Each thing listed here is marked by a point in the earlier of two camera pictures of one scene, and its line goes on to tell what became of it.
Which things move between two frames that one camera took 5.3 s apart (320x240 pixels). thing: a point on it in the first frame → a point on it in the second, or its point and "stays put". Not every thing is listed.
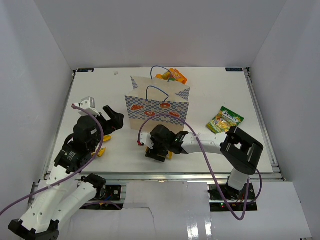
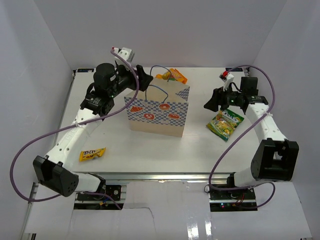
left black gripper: x=116 y=121 → x=145 y=79
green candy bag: x=225 y=119 stays put
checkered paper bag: x=154 y=101 stays put
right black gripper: x=153 y=153 → x=218 y=99
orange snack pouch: x=175 y=76 stays put
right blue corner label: x=234 y=69 stays put
